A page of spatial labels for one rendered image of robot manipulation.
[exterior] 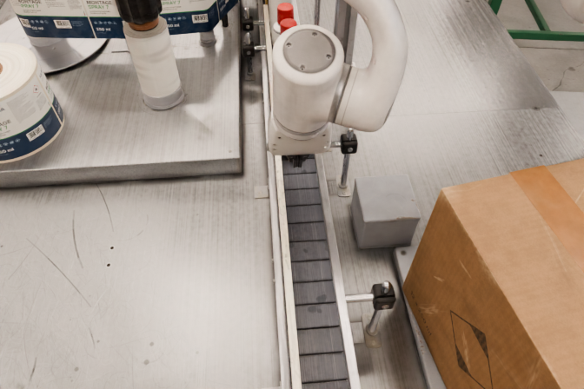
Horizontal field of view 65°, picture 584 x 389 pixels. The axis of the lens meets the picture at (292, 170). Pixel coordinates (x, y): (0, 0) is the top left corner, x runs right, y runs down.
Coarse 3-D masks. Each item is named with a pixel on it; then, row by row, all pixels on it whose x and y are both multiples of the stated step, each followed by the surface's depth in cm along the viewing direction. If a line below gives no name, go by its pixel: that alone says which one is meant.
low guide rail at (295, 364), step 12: (264, 12) 121; (276, 156) 87; (276, 168) 85; (276, 180) 84; (288, 240) 75; (288, 252) 74; (288, 264) 72; (288, 276) 71; (288, 288) 70; (288, 300) 68; (288, 312) 67; (288, 324) 66; (300, 372) 62; (300, 384) 61
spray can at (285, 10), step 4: (280, 4) 91; (284, 4) 91; (288, 4) 91; (280, 8) 90; (284, 8) 90; (288, 8) 90; (292, 8) 90; (280, 12) 90; (284, 12) 90; (288, 12) 90; (292, 12) 91; (280, 16) 91; (284, 16) 91; (288, 16) 91; (292, 16) 91; (280, 20) 92; (276, 24) 93; (276, 28) 93; (276, 32) 93; (276, 36) 94
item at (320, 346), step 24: (264, 0) 132; (288, 168) 90; (312, 168) 90; (288, 192) 86; (312, 192) 86; (288, 216) 82; (312, 216) 82; (312, 240) 79; (312, 264) 76; (312, 288) 73; (312, 312) 71; (336, 312) 71; (288, 336) 68; (312, 336) 68; (336, 336) 68; (312, 360) 66; (336, 360) 66; (312, 384) 64; (336, 384) 64
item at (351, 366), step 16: (320, 160) 80; (320, 176) 78; (320, 192) 76; (336, 256) 68; (336, 272) 66; (336, 288) 64; (336, 304) 64; (352, 352) 59; (352, 368) 57; (352, 384) 56
